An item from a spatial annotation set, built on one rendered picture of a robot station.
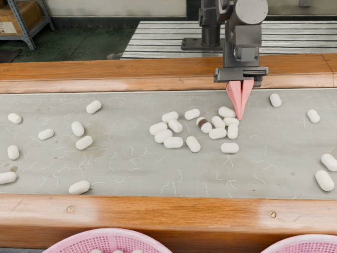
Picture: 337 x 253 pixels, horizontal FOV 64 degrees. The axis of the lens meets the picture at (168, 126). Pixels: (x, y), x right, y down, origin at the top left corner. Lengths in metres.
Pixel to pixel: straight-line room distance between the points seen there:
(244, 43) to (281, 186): 0.25
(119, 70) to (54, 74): 0.17
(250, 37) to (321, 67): 0.29
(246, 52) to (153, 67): 0.29
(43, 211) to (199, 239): 0.24
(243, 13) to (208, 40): 0.44
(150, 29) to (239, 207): 0.85
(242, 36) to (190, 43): 0.50
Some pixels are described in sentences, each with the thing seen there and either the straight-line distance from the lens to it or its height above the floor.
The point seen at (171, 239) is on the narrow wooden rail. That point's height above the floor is 0.73.
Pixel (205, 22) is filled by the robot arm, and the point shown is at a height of 0.77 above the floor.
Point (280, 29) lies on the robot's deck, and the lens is 1.13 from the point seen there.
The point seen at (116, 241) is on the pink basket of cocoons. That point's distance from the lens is 0.44.
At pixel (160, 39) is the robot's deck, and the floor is 0.67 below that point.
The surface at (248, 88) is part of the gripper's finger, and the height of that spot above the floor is 0.81.
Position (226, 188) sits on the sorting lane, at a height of 0.74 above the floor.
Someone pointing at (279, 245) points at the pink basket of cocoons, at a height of 0.77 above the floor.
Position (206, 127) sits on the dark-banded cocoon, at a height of 0.76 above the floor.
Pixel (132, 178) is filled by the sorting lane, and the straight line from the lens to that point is 0.50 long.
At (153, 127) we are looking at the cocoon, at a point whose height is 0.76.
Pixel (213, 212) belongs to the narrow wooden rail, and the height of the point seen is 0.77.
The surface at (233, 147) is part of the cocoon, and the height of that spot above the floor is 0.76.
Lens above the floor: 1.14
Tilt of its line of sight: 44 degrees down
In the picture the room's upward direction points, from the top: 6 degrees counter-clockwise
